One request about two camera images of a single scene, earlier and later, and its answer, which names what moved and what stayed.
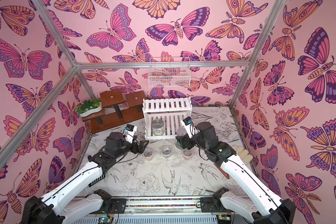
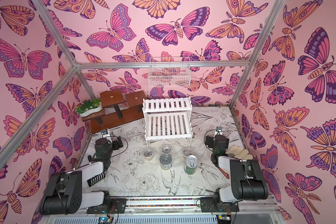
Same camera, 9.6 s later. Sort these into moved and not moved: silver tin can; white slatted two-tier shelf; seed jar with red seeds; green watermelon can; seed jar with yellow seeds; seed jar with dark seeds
Moved: green watermelon can; silver tin can
Not moved: white slatted two-tier shelf; seed jar with yellow seeds; seed jar with red seeds; seed jar with dark seeds
